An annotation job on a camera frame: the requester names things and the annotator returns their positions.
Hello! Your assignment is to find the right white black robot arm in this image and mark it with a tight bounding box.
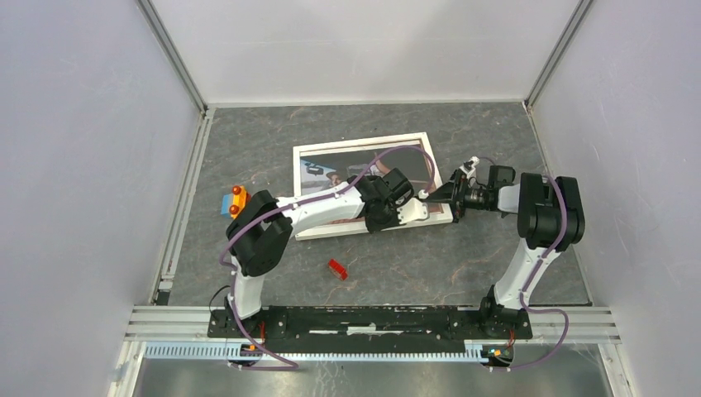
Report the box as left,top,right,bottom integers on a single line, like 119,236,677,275
421,163,585,337

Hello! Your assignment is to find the slotted cable duct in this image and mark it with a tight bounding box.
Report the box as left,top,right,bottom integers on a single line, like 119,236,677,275
144,342,488,364

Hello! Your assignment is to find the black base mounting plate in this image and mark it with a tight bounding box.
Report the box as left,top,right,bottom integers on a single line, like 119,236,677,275
207,305,533,354

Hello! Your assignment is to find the orange blue toy block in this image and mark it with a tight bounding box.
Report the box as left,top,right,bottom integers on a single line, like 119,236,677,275
221,184,251,219

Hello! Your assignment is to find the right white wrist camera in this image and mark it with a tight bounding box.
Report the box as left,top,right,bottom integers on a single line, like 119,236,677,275
459,156,480,179

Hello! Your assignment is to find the aluminium rail frame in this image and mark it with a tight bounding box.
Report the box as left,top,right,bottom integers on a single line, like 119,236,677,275
108,306,636,396

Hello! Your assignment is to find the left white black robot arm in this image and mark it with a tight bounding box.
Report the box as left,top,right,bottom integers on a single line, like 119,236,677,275
219,169,429,337

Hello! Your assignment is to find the white wooden picture frame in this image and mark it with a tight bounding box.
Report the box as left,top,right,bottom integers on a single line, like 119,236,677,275
292,131,455,242

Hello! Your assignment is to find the red toy brick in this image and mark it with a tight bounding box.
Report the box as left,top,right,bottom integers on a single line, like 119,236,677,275
327,259,348,280

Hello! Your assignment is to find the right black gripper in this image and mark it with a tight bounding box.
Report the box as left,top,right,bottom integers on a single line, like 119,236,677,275
430,169,487,222

